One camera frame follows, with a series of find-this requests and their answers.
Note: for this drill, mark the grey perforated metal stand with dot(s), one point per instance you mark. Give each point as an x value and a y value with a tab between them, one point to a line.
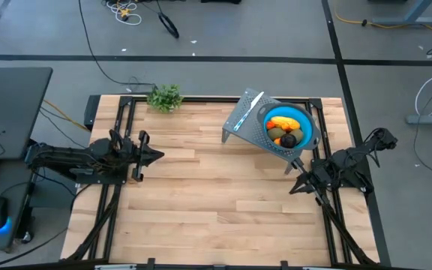
251	131

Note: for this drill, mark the blue collapsible bowl black rim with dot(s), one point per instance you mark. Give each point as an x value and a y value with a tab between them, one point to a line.
308	127

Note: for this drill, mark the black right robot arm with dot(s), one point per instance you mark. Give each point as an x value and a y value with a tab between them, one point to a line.
354	157

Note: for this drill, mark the dark purple plum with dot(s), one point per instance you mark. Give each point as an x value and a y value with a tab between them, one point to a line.
288	141

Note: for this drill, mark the red yellow peach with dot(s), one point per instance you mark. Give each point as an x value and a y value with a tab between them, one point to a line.
277	141

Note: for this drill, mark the grey desk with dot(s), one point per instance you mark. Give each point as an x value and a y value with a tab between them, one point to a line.
13	195

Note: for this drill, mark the round orange fruit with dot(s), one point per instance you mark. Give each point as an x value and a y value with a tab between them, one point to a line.
287	130

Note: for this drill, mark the grey desk leg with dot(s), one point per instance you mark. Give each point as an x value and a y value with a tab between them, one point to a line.
407	17

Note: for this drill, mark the black aluminium table frame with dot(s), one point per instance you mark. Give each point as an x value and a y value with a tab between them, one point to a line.
326	232

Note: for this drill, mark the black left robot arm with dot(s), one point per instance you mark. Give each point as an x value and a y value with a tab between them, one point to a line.
62	157

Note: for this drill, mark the green plant white pot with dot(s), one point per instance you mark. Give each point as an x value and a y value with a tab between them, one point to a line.
165	98

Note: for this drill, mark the grey floor bar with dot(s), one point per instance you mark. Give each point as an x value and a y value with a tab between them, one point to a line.
431	119

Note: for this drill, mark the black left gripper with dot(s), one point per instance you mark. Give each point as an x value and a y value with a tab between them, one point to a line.
126	153

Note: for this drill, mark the olive green oval fruit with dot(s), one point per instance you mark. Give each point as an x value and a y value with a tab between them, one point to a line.
276	134
297	135

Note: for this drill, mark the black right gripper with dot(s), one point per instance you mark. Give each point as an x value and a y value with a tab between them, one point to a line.
319	180

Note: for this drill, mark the black desk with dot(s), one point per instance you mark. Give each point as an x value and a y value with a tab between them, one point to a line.
13	108

